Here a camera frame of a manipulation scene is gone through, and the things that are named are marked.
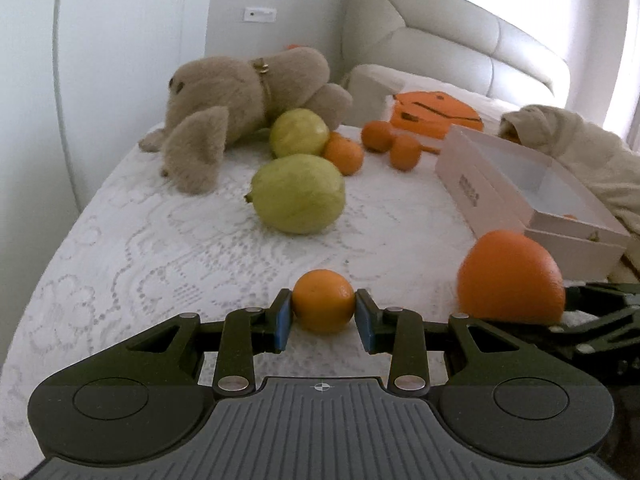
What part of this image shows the large orange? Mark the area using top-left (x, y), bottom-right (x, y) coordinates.
top-left (457, 230), bottom-right (565, 325)

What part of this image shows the small orange mandarin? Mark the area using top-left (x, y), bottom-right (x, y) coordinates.
top-left (292, 269), bottom-right (356, 335)

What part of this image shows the pink cardboard box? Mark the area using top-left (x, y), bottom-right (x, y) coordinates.
top-left (435, 126), bottom-right (630, 281)

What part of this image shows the green guava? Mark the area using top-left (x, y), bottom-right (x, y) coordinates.
top-left (244, 154), bottom-right (346, 235)
top-left (269, 108), bottom-right (330, 158)

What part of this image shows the white lace tablecloth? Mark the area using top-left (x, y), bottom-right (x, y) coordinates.
top-left (1, 141), bottom-right (475, 478)

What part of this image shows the beige blanket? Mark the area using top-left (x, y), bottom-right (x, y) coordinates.
top-left (498, 105), bottom-right (640, 283)

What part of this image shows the orange pen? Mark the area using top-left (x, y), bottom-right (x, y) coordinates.
top-left (420, 144), bottom-right (442, 155)

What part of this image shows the orange white tissue box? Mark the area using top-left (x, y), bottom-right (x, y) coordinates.
top-left (390, 91), bottom-right (484, 140)

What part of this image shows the brown plush dog toy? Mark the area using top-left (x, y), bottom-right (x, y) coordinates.
top-left (139, 47), bottom-right (352, 195)

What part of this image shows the bed with beige sheet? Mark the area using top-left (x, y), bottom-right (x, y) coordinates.
top-left (343, 64), bottom-right (521, 132)

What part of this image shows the beige upholstered headboard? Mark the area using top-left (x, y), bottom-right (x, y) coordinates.
top-left (341, 0), bottom-right (570, 107)

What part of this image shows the white wall socket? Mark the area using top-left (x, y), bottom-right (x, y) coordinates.
top-left (243, 6), bottom-right (277, 23)

